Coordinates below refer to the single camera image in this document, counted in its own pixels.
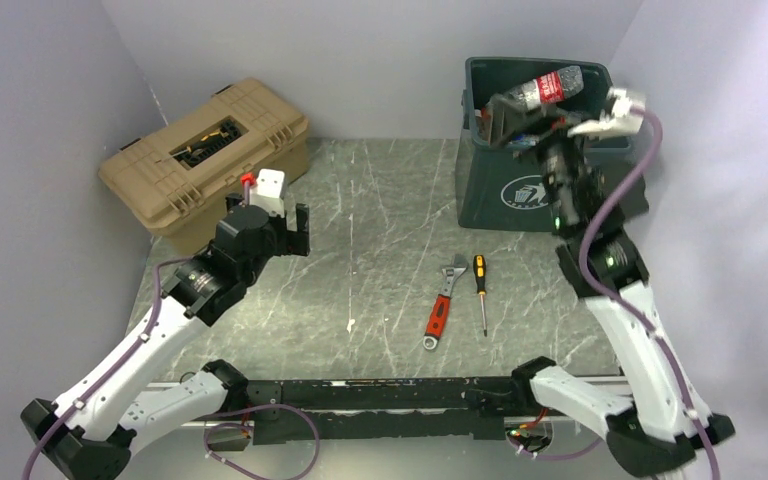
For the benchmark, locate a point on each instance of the small blue label bottle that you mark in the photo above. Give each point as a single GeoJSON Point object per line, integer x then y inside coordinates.
{"type": "Point", "coordinates": [526, 141]}

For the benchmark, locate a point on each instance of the yellow black screwdriver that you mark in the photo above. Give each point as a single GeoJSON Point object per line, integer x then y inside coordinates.
{"type": "Point", "coordinates": [479, 271]}

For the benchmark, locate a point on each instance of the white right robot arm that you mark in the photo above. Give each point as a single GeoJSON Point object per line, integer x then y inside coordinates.
{"type": "Point", "coordinates": [663, 422]}

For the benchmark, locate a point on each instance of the red label clear bottle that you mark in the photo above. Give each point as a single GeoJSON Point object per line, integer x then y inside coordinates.
{"type": "Point", "coordinates": [550, 88]}

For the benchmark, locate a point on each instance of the tan plastic toolbox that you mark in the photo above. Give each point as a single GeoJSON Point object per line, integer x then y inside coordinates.
{"type": "Point", "coordinates": [175, 180]}

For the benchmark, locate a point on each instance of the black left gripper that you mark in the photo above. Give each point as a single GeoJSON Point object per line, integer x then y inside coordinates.
{"type": "Point", "coordinates": [291, 242]}

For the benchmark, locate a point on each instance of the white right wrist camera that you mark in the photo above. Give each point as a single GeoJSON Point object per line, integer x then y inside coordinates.
{"type": "Point", "coordinates": [621, 115]}

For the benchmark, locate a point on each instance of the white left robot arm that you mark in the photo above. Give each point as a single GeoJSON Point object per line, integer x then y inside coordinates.
{"type": "Point", "coordinates": [93, 429]}

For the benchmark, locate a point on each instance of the red handled adjustable wrench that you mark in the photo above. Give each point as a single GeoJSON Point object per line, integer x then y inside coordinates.
{"type": "Point", "coordinates": [440, 311]}

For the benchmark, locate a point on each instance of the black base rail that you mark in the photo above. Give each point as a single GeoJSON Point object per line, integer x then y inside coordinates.
{"type": "Point", "coordinates": [384, 414]}

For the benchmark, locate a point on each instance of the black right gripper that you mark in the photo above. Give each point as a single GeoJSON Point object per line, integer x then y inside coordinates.
{"type": "Point", "coordinates": [507, 121]}

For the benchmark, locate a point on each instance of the dark green trash bin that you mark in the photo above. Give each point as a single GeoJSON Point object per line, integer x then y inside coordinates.
{"type": "Point", "coordinates": [497, 189]}

